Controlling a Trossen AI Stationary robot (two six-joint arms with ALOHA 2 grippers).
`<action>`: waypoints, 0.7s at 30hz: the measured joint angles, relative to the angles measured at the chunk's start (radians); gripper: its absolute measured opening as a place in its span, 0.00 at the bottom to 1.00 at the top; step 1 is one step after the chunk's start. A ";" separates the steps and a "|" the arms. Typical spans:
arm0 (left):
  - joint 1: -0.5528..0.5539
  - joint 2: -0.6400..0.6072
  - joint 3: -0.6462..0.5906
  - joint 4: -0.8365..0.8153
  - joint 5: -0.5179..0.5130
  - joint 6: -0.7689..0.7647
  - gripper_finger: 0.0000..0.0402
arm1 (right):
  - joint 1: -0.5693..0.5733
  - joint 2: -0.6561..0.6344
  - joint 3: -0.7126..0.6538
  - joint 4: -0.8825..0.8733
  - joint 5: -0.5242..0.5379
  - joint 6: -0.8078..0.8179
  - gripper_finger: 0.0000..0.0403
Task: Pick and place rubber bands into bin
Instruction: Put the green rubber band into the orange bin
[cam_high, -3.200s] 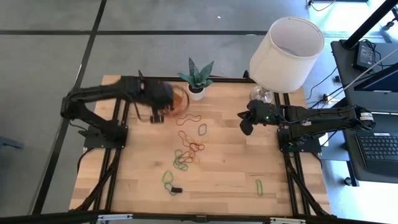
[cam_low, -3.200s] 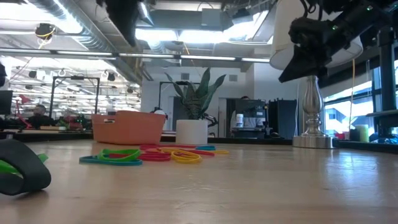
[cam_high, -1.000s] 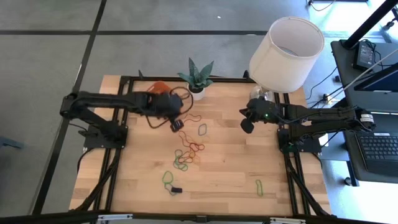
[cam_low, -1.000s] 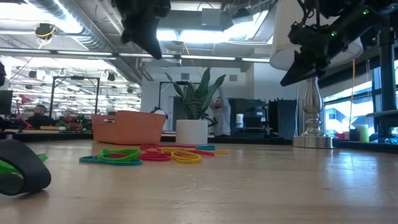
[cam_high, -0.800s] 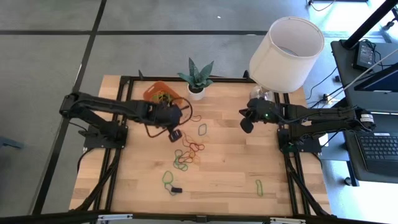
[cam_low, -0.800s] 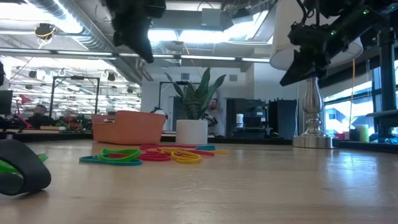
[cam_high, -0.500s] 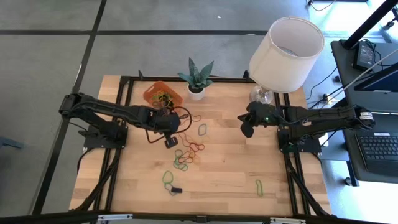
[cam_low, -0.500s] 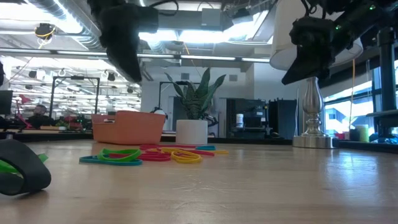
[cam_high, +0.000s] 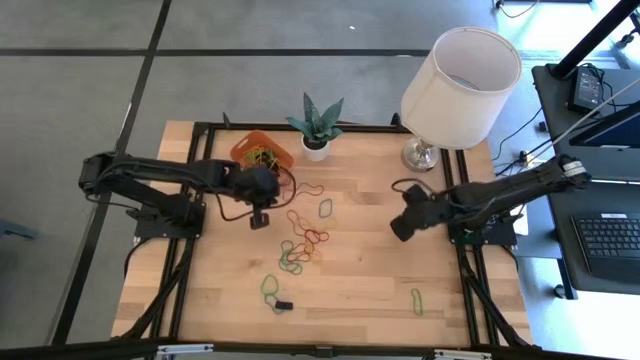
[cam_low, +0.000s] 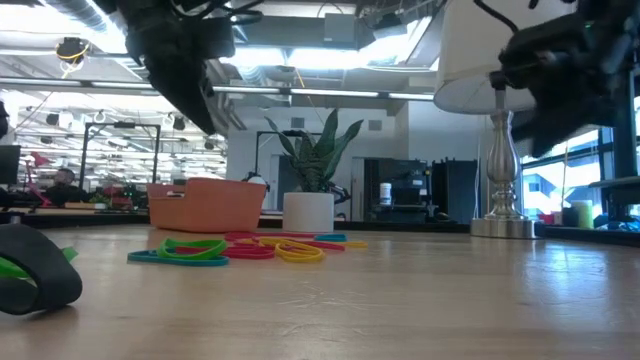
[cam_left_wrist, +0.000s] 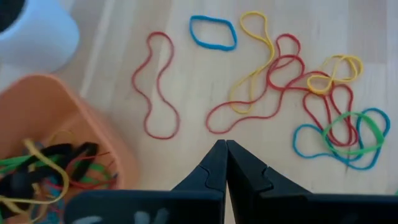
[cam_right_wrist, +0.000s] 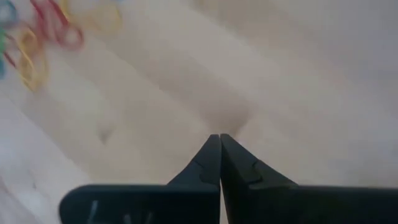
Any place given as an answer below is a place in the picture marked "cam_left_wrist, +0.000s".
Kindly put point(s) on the yellow rubber band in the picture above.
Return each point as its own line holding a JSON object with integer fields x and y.
{"x": 253, "y": 12}
{"x": 46, "y": 161}
{"x": 360, "y": 67}

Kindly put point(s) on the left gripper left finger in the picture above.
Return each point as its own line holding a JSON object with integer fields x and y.
{"x": 186, "y": 207}

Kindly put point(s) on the wide black rubber band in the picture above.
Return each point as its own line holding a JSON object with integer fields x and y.
{"x": 87, "y": 149}
{"x": 15, "y": 186}

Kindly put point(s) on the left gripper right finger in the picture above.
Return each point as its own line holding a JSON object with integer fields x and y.
{"x": 280, "y": 208}

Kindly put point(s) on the orange plastic bin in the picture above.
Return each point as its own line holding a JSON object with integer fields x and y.
{"x": 37, "y": 105}

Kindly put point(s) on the snake plant in white pot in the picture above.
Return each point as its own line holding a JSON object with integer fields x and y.
{"x": 40, "y": 40}

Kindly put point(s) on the blue rubber band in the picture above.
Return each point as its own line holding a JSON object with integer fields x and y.
{"x": 211, "y": 46}
{"x": 51, "y": 214}

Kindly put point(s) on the teal rubber band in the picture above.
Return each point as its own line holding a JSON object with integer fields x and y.
{"x": 360, "y": 168}

